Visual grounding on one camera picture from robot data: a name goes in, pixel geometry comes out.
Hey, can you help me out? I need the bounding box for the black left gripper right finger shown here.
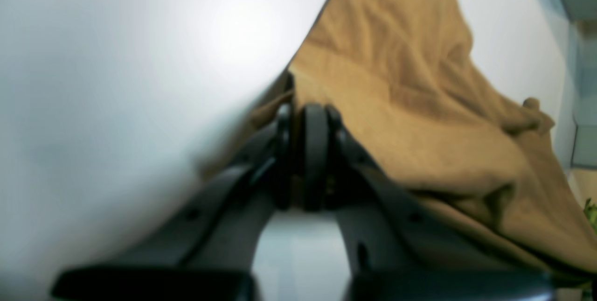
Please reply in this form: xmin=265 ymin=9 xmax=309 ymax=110
xmin=301 ymin=104 xmax=556 ymax=301

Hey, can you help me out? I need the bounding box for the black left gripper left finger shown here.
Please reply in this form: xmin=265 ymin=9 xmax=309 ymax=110
xmin=51 ymin=104 xmax=292 ymax=301

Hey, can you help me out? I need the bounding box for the brown t-shirt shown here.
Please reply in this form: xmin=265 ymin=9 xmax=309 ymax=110
xmin=201 ymin=0 xmax=597 ymax=278

